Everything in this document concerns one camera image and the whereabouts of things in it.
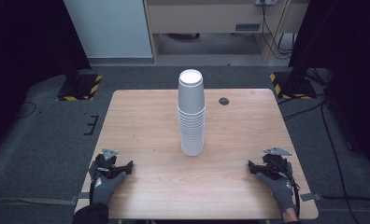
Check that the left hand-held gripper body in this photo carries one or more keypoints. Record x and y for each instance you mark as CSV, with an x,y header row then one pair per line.
x,y
103,161

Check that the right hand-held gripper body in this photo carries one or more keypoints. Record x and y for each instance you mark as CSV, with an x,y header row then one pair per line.
x,y
273,166

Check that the stack of white paper cups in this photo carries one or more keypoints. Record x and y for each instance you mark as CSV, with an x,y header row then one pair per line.
x,y
191,124

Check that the person's left hand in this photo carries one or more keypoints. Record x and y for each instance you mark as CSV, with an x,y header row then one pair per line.
x,y
103,188

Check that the person's right hand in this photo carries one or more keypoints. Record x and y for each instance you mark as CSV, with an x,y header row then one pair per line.
x,y
282,191

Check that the grey tape tab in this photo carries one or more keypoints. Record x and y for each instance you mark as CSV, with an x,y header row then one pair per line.
x,y
78,197
310,197

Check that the dark round table grommet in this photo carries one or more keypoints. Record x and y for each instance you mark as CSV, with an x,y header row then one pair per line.
x,y
224,101

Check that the striped black stand base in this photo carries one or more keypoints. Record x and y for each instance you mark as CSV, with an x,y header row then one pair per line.
x,y
293,90
86,90

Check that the black stand pole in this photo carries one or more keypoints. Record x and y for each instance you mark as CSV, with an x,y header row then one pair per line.
x,y
73,76
299,70

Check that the black curtain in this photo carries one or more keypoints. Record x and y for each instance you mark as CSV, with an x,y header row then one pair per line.
x,y
27,62
354,62

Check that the white cabinet panel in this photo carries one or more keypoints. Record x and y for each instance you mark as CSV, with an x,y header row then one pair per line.
x,y
111,28

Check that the grey desk label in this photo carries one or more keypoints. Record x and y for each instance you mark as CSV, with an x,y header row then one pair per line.
x,y
247,27

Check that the light wooden desk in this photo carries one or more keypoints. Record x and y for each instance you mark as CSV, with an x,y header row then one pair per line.
x,y
205,17

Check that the white power strip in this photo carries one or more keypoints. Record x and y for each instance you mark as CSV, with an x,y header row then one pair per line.
x,y
266,2

